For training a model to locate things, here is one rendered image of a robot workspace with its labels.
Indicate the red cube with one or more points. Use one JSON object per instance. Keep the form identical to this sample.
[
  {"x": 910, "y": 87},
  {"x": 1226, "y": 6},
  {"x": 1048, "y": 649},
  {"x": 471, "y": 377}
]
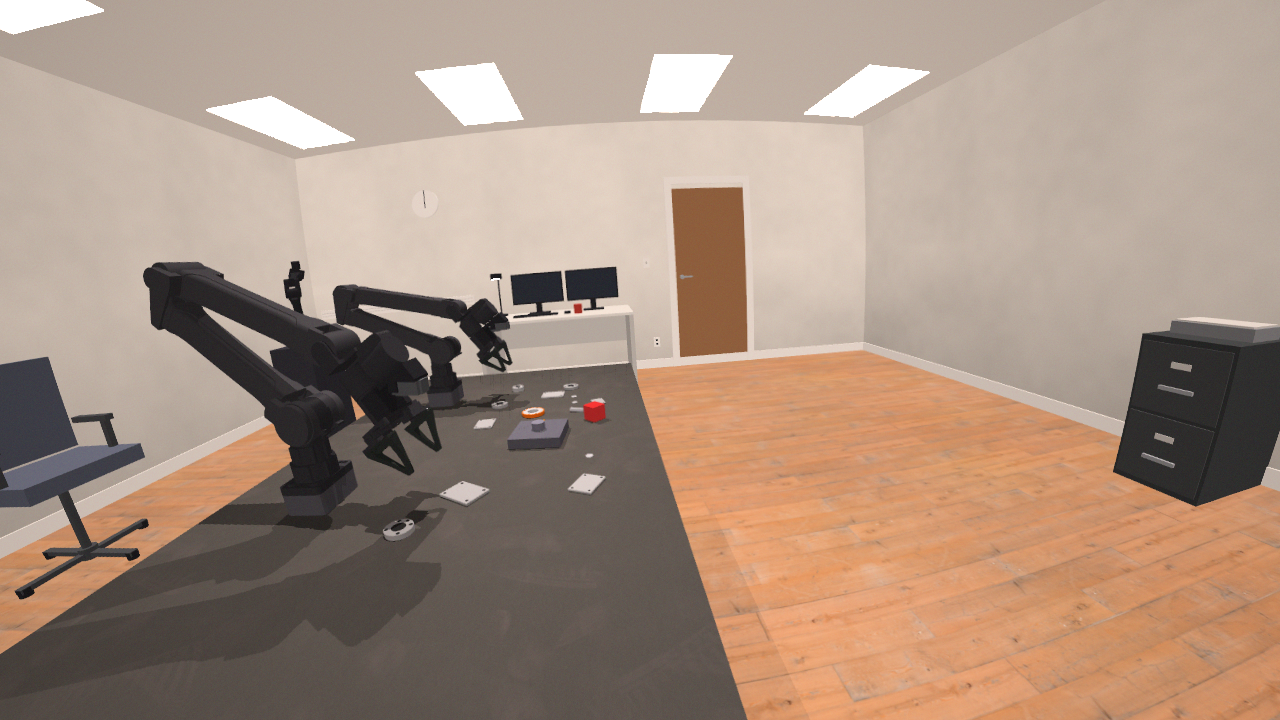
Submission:
[{"x": 594, "y": 411}]

